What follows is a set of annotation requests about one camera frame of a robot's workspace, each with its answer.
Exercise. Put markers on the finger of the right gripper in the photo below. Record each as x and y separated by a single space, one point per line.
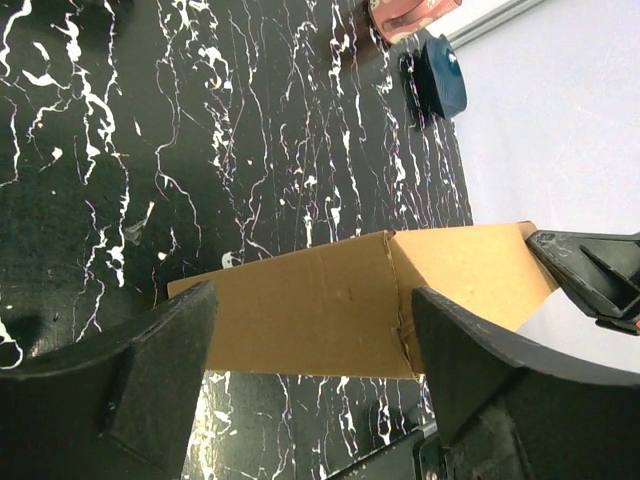
598 272

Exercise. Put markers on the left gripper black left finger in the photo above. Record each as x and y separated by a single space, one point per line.
118 405

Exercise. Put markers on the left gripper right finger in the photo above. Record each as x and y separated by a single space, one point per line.
507 407

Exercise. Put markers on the brown cardboard box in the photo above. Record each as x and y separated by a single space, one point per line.
344 308

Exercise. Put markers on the dark blue dish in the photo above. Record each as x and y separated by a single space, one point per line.
440 82

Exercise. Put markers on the pink ceramic mug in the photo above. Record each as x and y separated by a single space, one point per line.
395 20

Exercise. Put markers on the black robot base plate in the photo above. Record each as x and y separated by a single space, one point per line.
416 456

